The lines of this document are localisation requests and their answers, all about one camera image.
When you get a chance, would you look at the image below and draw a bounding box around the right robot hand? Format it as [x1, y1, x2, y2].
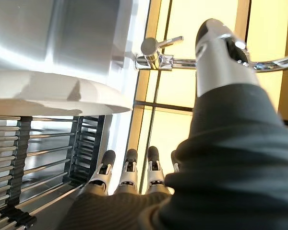
[56, 18, 288, 230]

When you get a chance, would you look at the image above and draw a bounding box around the chrome gooseneck kitchen faucet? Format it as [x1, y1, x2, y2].
[134, 35, 288, 73]

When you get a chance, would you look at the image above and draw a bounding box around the cream round plate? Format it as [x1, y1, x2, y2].
[0, 70, 133, 118]

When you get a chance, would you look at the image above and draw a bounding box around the black dish drying rack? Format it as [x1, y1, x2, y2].
[0, 115, 107, 230]

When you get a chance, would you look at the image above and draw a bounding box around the stainless steel sink basin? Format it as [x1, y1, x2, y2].
[0, 0, 149, 96]

